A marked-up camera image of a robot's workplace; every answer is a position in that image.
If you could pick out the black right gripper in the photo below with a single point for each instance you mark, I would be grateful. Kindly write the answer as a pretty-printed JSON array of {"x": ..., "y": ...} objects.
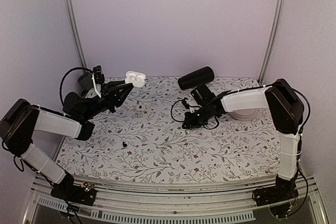
[{"x": 189, "y": 123}]

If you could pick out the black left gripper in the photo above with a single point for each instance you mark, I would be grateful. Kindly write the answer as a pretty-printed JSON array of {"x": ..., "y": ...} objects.
[{"x": 111, "y": 96}]

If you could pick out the white earbud charging case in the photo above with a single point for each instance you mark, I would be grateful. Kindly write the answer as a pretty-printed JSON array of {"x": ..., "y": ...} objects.
[{"x": 130, "y": 78}]

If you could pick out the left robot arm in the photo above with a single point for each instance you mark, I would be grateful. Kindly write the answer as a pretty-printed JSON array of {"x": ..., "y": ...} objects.
[{"x": 23, "y": 119}]

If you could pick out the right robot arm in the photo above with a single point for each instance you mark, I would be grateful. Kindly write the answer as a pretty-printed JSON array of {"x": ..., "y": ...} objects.
[{"x": 285, "y": 104}]

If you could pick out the small white round device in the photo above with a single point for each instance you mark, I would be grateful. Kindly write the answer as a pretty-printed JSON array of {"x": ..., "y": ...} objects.
[{"x": 140, "y": 108}]

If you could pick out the black cylinder speaker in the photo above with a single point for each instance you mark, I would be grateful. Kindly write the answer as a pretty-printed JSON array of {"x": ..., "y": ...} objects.
[{"x": 201, "y": 76}]

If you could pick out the white round dish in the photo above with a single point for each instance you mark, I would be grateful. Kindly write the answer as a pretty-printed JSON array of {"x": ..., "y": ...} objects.
[{"x": 244, "y": 115}]

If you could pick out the floral patterned table mat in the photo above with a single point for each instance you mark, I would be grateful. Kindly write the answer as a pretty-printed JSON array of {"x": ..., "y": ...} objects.
[{"x": 159, "y": 150}]

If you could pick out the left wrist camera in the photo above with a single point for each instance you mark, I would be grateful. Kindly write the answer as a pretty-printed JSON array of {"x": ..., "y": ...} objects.
[{"x": 98, "y": 80}]

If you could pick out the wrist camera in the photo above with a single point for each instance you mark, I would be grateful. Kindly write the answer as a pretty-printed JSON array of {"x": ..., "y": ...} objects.
[
  {"x": 98, "y": 80},
  {"x": 189, "y": 107}
]

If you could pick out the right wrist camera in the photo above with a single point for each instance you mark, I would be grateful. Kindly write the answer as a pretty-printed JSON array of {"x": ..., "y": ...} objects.
[{"x": 189, "y": 107}]

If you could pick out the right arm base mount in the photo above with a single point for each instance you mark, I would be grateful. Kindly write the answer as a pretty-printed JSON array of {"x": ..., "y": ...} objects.
[{"x": 272, "y": 194}]

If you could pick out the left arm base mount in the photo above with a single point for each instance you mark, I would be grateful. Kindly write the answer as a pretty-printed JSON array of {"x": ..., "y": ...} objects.
[{"x": 84, "y": 194}]

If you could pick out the left aluminium corner post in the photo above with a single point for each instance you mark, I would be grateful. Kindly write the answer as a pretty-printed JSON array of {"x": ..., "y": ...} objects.
[{"x": 75, "y": 33}]

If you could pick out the aluminium corner post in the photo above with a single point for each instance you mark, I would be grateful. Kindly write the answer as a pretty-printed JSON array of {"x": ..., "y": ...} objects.
[
  {"x": 271, "y": 41},
  {"x": 75, "y": 33}
]

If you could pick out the aluminium front rail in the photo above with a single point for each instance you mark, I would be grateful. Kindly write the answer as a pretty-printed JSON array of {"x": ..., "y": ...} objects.
[{"x": 131, "y": 202}]

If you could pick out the right aluminium corner post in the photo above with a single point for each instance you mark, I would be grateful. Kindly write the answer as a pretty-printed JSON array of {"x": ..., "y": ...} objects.
[{"x": 271, "y": 41}]

